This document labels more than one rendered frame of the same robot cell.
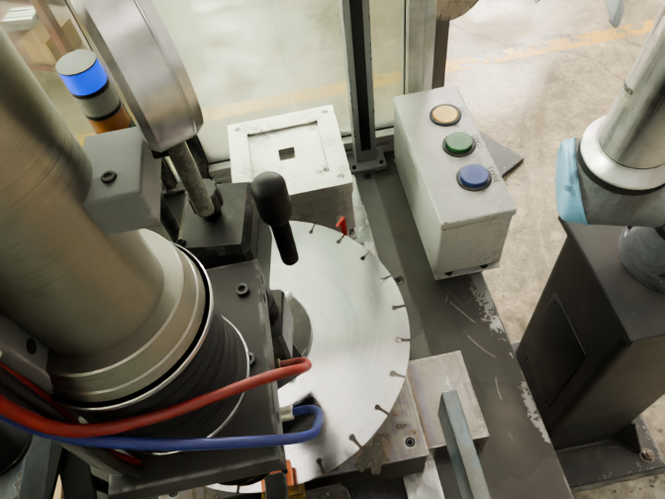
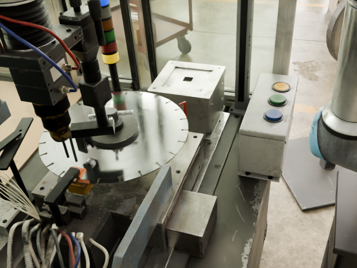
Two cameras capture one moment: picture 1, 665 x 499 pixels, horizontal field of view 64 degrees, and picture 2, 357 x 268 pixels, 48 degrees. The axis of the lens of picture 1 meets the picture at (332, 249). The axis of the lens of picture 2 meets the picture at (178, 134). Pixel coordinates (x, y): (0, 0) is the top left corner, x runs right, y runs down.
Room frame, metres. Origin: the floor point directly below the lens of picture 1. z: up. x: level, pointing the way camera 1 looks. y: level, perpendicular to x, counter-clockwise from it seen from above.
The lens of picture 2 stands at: (-0.31, -0.32, 1.48)
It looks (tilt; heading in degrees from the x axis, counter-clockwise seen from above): 38 degrees down; 24
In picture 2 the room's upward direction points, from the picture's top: 5 degrees counter-clockwise
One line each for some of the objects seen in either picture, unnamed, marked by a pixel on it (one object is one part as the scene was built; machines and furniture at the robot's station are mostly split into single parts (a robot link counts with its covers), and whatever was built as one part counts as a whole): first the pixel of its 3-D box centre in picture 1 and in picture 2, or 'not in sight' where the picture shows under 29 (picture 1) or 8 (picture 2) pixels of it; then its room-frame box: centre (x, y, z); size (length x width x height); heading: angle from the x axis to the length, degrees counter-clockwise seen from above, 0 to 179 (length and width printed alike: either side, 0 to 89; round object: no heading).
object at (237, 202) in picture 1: (243, 282); (87, 55); (0.21, 0.07, 1.17); 0.06 x 0.05 x 0.20; 173
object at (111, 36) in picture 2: not in sight; (106, 34); (0.55, 0.24, 1.05); 0.05 x 0.04 x 0.03; 92
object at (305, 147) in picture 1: (294, 184); (189, 100); (0.62, 0.04, 0.82); 0.18 x 0.18 x 0.15; 2
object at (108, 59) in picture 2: not in sight; (110, 56); (0.55, 0.24, 0.98); 0.05 x 0.04 x 0.03; 92
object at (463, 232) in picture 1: (445, 179); (269, 123); (0.57, -0.20, 0.82); 0.28 x 0.11 x 0.15; 2
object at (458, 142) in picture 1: (458, 145); (277, 101); (0.57, -0.22, 0.90); 0.04 x 0.04 x 0.02
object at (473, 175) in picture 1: (473, 177); (273, 116); (0.50, -0.22, 0.90); 0.04 x 0.04 x 0.02
